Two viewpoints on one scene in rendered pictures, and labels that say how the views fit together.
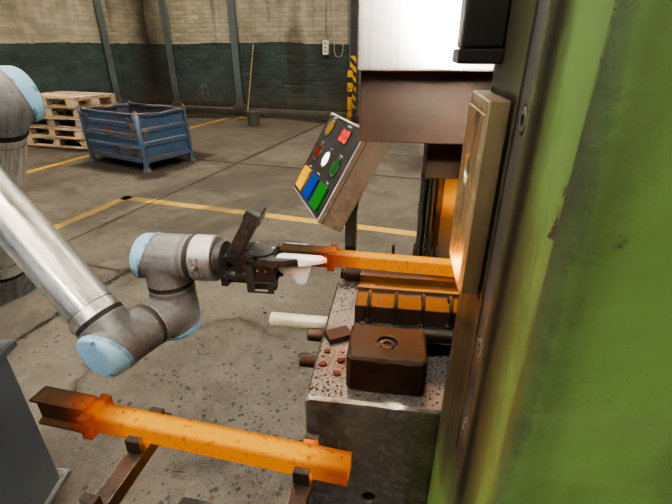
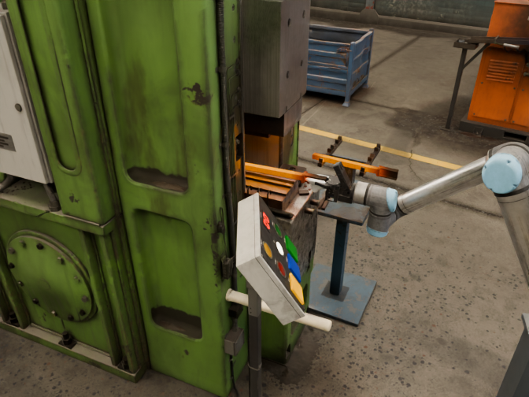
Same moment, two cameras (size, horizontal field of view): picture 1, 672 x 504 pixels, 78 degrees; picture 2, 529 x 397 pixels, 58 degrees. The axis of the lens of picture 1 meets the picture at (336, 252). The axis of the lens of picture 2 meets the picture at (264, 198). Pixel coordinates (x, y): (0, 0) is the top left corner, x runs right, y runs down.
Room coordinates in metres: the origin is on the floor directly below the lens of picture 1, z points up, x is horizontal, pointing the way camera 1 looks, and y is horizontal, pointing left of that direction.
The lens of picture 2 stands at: (2.44, 0.30, 2.05)
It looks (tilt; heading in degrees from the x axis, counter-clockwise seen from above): 32 degrees down; 195
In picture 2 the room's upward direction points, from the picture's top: straight up
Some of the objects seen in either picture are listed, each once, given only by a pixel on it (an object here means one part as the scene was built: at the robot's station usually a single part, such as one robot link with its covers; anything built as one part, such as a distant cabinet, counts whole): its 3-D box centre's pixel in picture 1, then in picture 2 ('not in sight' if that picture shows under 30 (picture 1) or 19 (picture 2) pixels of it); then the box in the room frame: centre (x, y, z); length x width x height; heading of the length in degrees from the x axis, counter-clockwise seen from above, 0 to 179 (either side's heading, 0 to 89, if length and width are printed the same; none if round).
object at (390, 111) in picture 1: (502, 101); (245, 108); (0.67, -0.25, 1.32); 0.42 x 0.20 x 0.10; 82
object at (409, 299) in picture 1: (469, 300); (246, 184); (0.67, -0.25, 0.96); 0.42 x 0.20 x 0.09; 82
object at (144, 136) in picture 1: (136, 133); not in sight; (5.68, 2.65, 0.36); 1.20 x 0.80 x 0.72; 60
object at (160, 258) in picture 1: (168, 257); (381, 198); (0.74, 0.33, 1.02); 0.12 x 0.09 x 0.10; 81
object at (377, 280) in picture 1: (474, 291); (249, 175); (0.65, -0.25, 0.99); 0.42 x 0.05 x 0.01; 82
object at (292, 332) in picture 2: not in sight; (251, 295); (0.62, -0.26, 0.23); 0.55 x 0.37 x 0.47; 82
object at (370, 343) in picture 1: (386, 358); (291, 175); (0.52, -0.08, 0.95); 0.12 x 0.08 x 0.06; 82
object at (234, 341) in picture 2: not in sight; (233, 340); (1.04, -0.22, 0.36); 0.09 x 0.07 x 0.12; 172
